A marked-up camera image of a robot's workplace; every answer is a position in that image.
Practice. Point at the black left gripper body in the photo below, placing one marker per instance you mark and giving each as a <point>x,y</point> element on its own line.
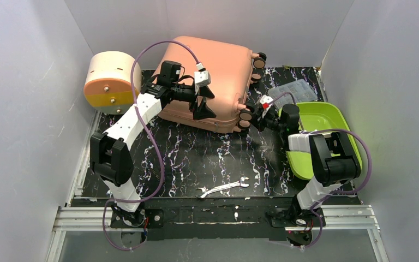
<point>198,96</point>

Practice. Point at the cream cylindrical drum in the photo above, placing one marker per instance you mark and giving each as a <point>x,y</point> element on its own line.
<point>110,84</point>

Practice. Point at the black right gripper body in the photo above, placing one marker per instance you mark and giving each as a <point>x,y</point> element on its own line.
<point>259,116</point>

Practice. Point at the black spring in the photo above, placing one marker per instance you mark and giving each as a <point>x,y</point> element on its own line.
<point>158,176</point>

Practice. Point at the silver open-end wrench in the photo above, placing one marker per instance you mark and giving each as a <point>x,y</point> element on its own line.
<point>242,182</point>

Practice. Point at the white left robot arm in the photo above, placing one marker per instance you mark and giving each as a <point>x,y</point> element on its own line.
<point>110,151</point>

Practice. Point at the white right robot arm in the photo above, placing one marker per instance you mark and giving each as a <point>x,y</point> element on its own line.
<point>334,160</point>

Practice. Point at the clear plastic screw box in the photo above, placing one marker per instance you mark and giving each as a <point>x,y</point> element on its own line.
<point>300,89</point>

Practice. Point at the green plastic tray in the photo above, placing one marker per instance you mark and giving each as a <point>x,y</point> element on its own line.
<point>314,116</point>

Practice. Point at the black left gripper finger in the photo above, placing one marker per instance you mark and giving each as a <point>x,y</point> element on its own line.
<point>202,111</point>
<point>205,92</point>

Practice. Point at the pink hard-shell suitcase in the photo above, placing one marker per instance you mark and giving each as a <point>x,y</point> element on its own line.
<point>231,72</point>

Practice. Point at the aluminium frame rail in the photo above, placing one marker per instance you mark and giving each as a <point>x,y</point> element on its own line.
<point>84,210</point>

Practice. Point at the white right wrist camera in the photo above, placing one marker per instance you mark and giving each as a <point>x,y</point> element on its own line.
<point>266,102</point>

